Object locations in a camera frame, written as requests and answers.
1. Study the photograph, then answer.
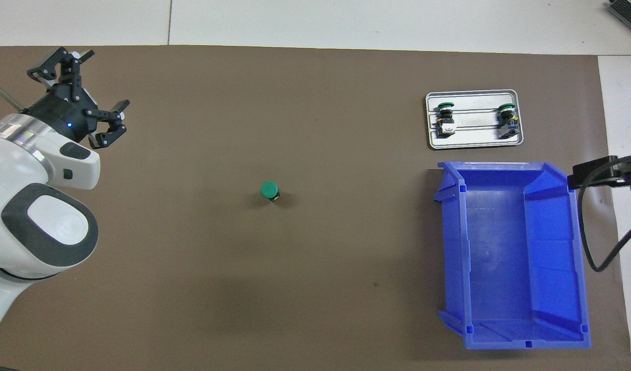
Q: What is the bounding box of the brown table mat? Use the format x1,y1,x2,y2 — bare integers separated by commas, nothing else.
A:
0,45,631,371

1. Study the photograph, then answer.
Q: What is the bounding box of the green push button switch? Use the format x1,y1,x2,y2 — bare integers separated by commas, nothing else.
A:
497,104,519,140
435,103,456,139
260,181,282,203

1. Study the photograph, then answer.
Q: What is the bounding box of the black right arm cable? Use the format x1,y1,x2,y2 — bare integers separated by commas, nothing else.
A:
577,154,631,273

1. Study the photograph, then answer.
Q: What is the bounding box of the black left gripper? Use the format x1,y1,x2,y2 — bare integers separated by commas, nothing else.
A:
26,47,130,149

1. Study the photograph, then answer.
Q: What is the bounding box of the blue plastic storage bin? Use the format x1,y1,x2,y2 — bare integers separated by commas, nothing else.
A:
434,161,591,351

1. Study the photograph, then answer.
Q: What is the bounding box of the grey metal tray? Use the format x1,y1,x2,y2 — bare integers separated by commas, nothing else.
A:
425,90,524,150

